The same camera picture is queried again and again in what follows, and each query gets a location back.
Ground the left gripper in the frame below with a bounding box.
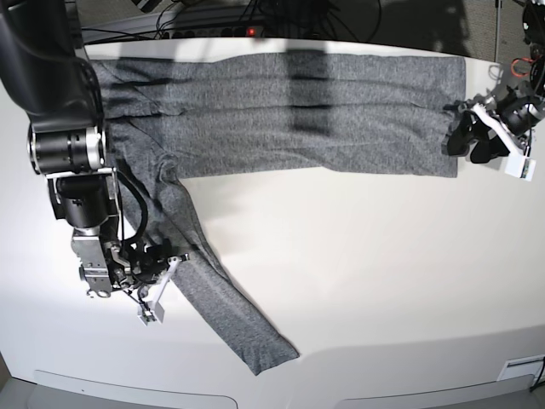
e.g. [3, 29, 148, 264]
[442, 84, 544, 181]

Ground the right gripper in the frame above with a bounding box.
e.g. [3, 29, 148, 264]
[71, 229, 190, 325]

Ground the grey long-sleeve T-shirt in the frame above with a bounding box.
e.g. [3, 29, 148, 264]
[92, 51, 466, 374]

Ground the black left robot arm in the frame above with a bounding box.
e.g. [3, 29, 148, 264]
[442, 1, 544, 181]

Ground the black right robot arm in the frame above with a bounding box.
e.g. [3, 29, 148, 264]
[1, 1, 187, 325]

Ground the black power strip red light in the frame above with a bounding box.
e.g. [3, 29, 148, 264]
[160, 26, 263, 39]

